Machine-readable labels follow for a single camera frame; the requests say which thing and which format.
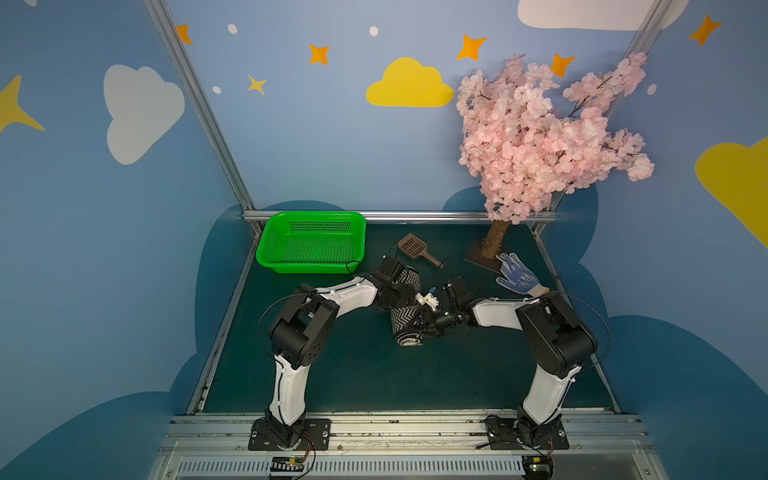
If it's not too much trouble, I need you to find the green plastic basket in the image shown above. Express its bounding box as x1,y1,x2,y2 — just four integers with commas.
256,211,367,274

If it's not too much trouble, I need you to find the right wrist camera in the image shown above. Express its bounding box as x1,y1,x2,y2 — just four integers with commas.
415,289,440,312

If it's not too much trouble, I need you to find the left electronics board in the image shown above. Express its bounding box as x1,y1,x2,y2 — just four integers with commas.
267,456,305,479

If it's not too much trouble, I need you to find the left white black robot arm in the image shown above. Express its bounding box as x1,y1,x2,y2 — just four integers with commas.
264,256,421,448

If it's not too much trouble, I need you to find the right electronics board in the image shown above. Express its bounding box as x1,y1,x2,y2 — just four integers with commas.
522,456,554,480

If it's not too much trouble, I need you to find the right aluminium frame post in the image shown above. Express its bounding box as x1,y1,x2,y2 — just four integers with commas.
532,0,677,240

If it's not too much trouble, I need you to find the left aluminium frame post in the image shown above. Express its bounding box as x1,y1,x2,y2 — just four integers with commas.
143,0,255,211

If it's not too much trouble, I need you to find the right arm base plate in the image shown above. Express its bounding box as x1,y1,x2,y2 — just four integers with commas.
484,415,570,451

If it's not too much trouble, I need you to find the black white knitted scarf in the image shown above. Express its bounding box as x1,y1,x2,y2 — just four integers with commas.
390,267,423,347

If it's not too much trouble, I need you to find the aluminium front rail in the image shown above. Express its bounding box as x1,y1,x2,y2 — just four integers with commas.
149,409,667,479

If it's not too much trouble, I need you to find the brown plastic litter scoop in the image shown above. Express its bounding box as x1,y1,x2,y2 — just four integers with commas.
397,233,443,268

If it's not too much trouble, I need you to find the electronics board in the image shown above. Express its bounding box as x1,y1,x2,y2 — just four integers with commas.
267,456,305,479
522,456,554,480

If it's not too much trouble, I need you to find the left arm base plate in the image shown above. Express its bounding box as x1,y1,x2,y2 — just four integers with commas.
247,417,332,451

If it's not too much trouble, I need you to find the pink artificial cherry blossom tree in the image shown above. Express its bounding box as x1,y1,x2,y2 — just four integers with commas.
457,52,655,270

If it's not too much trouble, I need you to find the aluminium frame back bar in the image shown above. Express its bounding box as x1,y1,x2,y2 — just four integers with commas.
243,210,557,224

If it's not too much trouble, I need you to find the blue white work glove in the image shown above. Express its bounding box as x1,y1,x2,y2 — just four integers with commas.
496,252,550,298

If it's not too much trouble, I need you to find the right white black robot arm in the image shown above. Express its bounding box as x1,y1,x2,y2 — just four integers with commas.
415,278,598,450

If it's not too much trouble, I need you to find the aluminium frame post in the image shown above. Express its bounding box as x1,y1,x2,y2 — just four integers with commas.
143,0,255,211
532,0,677,240

